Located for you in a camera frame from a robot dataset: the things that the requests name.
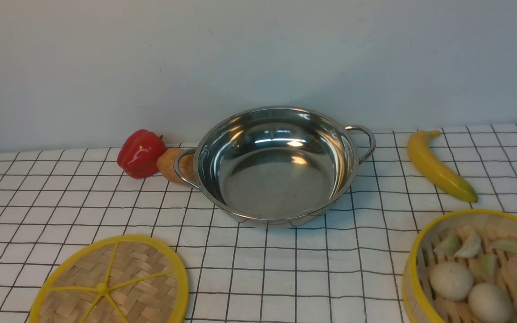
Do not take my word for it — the red bell pepper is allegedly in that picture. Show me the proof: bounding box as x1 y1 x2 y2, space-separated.
117 129 168 179

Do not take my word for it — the pale green dumpling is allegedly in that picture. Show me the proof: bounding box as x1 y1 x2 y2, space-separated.
433 230 461 257

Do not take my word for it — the white checkered tablecloth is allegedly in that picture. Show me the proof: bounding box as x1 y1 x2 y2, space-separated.
0 123 517 323

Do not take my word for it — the stainless steel two-handled pot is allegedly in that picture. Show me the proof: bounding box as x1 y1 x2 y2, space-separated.
174 105 376 228

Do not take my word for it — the yellow-rimmed bamboo steamer basket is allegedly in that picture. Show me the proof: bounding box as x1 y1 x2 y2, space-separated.
402 209 517 323

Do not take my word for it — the yellow banana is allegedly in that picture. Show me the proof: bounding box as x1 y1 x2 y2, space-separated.
407 130 478 203

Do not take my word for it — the white round bun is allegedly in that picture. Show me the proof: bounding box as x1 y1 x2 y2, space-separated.
468 283 514 323
429 262 474 302

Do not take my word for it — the yellow-rimmed bamboo steamer lid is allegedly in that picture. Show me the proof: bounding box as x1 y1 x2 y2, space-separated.
28 235 189 323

